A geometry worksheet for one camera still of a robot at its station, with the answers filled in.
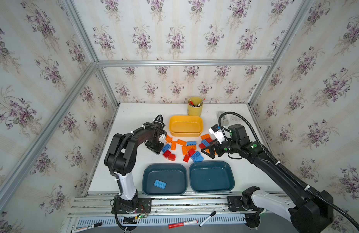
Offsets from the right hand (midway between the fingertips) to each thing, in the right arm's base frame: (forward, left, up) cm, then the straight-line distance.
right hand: (205, 147), depth 75 cm
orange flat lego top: (+17, -4, -17) cm, 25 cm away
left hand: (+8, +30, -17) cm, 35 cm away
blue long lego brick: (+12, -4, -16) cm, 21 cm away
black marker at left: (-31, +58, -17) cm, 68 cm away
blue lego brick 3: (+12, +6, -17) cm, 22 cm away
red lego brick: (+5, +22, -17) cm, 28 cm away
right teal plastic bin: (-9, -4, -17) cm, 20 cm away
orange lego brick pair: (+8, +10, -17) cm, 22 cm away
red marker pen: (-31, +18, -17) cm, 40 cm away
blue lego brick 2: (+9, +23, -16) cm, 29 cm away
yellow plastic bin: (+27, +9, -17) cm, 33 cm away
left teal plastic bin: (-7, +17, -19) cm, 27 cm away
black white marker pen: (-29, +1, -19) cm, 35 cm away
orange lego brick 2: (+15, +13, -18) cm, 27 cm away
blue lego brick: (-13, +25, -18) cm, 33 cm away
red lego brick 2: (+3, +19, -17) cm, 26 cm away
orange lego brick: (+12, +18, -18) cm, 28 cm away
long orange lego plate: (+16, +21, -17) cm, 32 cm away
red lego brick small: (+2, +10, -17) cm, 20 cm away
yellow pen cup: (+39, +2, -7) cm, 39 cm away
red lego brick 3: (+6, +6, -16) cm, 18 cm away
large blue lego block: (+3, +3, -18) cm, 18 cm away
